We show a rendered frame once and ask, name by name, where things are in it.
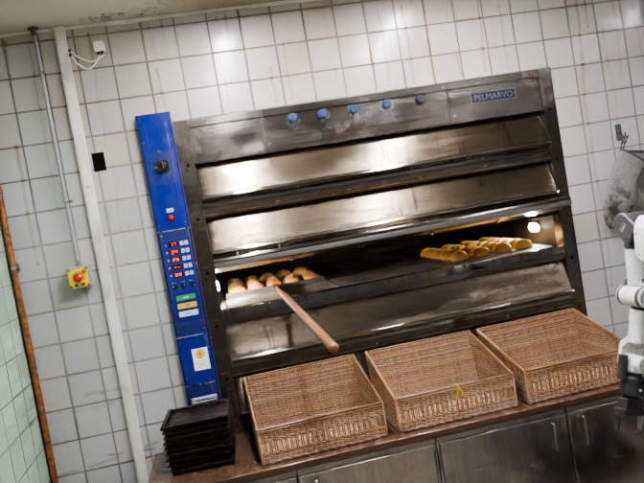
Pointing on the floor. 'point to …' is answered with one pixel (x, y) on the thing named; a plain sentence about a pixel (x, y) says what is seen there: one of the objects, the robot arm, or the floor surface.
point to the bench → (463, 450)
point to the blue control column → (154, 129)
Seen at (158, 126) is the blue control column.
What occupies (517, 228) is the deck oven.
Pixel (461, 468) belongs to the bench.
